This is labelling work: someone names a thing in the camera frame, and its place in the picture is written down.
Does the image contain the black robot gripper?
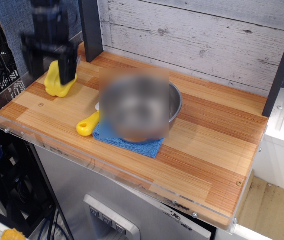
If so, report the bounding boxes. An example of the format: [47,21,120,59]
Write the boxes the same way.
[20,9,77,86]

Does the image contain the yellow bell pepper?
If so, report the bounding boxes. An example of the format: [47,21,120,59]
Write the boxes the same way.
[44,60,77,98]

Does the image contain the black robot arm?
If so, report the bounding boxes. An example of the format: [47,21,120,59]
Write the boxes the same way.
[20,0,78,86]

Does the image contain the clear acrylic table guard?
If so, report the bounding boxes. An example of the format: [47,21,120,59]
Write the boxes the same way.
[0,32,255,235]

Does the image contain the stainless steel bowl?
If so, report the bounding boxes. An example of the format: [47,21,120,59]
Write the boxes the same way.
[98,75,183,145]

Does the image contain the blue folded cloth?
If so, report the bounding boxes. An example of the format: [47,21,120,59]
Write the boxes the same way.
[91,121,164,158]

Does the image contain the silver cabinet with buttons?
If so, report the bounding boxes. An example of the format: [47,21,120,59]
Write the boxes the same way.
[35,146,216,240]

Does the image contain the dark left frame post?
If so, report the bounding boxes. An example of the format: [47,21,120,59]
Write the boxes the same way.
[78,0,103,63]

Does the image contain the dark frame post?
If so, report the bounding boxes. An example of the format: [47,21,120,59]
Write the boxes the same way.
[78,0,103,63]
[261,0,284,118]

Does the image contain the yellow handled knife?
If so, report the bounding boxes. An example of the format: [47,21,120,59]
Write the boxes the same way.
[76,103,99,137]

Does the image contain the dark right frame post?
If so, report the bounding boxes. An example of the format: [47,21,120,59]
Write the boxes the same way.
[261,0,284,118]

